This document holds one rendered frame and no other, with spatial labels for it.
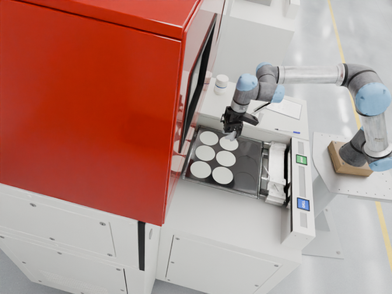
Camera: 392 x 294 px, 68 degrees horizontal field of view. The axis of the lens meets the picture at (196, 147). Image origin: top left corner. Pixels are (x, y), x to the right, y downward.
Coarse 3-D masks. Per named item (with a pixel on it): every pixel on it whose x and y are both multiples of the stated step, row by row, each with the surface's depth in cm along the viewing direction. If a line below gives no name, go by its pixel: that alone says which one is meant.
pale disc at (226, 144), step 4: (224, 136) 156; (220, 140) 153; (224, 140) 154; (228, 140) 154; (220, 144) 152; (224, 144) 152; (228, 144) 152; (232, 144) 153; (236, 144) 153; (224, 148) 150; (228, 148) 150; (232, 148) 151
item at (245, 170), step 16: (240, 144) 154; (256, 144) 155; (192, 160) 142; (208, 160) 143; (240, 160) 146; (256, 160) 147; (192, 176) 136; (208, 176) 137; (240, 176) 140; (256, 176) 141; (256, 192) 134
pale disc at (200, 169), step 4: (192, 164) 140; (196, 164) 140; (200, 164) 141; (204, 164) 141; (192, 168) 139; (196, 168) 139; (200, 168) 139; (204, 168) 140; (208, 168) 140; (192, 172) 137; (196, 172) 137; (200, 172) 138; (204, 172) 138; (208, 172) 138; (196, 176) 136; (200, 176) 136; (204, 176) 136
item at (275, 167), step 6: (270, 150) 156; (276, 150) 157; (270, 156) 153; (276, 156) 154; (282, 156) 154; (270, 162) 151; (276, 162) 151; (282, 162) 152; (270, 168) 148; (276, 168) 149; (282, 168) 149; (270, 174) 145; (276, 174) 146; (282, 174) 146; (270, 186) 140; (276, 204) 136; (282, 204) 135
